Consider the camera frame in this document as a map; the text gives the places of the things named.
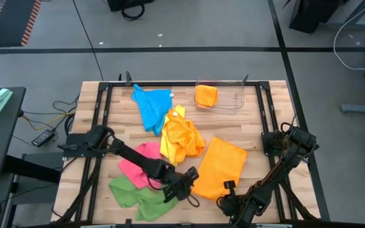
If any yellow floor cable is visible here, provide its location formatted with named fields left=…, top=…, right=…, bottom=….
left=22, top=110, right=77, bottom=131

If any clear plastic bin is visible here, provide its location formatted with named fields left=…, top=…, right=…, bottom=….
left=194, top=75, right=247, bottom=115

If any pink microfiber towel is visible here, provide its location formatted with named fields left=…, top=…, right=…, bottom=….
left=117, top=142, right=167, bottom=190

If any black floor cable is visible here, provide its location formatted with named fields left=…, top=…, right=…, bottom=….
left=72, top=0, right=105, bottom=82

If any grey desk leg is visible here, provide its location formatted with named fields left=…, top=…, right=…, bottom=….
left=340, top=101, right=365, bottom=115
left=320, top=19, right=365, bottom=32

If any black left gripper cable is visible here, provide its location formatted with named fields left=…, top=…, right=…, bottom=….
left=185, top=193, right=201, bottom=208

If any black right arm base cable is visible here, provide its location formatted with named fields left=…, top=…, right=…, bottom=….
left=279, top=113, right=299, bottom=134

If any black side desk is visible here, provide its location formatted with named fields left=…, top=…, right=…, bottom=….
left=0, top=87, right=27, bottom=181

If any black metal rig frame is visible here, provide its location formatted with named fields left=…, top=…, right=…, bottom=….
left=55, top=71, right=321, bottom=228

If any black power adapter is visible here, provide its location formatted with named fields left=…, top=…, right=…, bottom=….
left=30, top=129, right=56, bottom=148

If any black equipment base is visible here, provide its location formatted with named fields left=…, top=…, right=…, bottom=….
left=106, top=0, right=155, bottom=13

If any orange microfiber towel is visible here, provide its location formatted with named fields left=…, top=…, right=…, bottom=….
left=195, top=84, right=219, bottom=109
left=191, top=136, right=249, bottom=202
left=162, top=109, right=207, bottom=165

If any blue microfiber towel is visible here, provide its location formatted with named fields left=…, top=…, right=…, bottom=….
left=131, top=84, right=174, bottom=137

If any green microfiber towel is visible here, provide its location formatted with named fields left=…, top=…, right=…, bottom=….
left=108, top=176, right=179, bottom=222

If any black floor mat orange edge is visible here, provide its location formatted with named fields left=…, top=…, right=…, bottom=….
left=0, top=0, right=43, bottom=49

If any black cabinet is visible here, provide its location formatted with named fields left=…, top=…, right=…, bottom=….
left=288, top=0, right=342, bottom=35

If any white floor cable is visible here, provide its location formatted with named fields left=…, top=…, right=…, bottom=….
left=333, top=0, right=365, bottom=72

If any black coiled cable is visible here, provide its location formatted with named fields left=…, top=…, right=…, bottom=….
left=120, top=3, right=146, bottom=22

